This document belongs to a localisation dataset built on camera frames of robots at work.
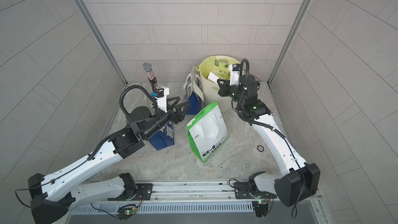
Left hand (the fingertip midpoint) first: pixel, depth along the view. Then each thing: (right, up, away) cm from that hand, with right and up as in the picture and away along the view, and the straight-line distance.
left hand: (188, 100), depth 62 cm
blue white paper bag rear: (0, +3, +23) cm, 23 cm away
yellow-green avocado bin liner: (+15, +22, +35) cm, 44 cm away
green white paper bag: (+7, -17, +14) cm, 23 cm away
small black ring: (+38, -27, +25) cm, 52 cm away
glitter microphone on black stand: (-26, +18, +24) cm, 40 cm away
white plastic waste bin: (+9, +5, +20) cm, 23 cm away
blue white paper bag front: (-15, -21, +18) cm, 31 cm away
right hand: (+12, +9, +9) cm, 17 cm away
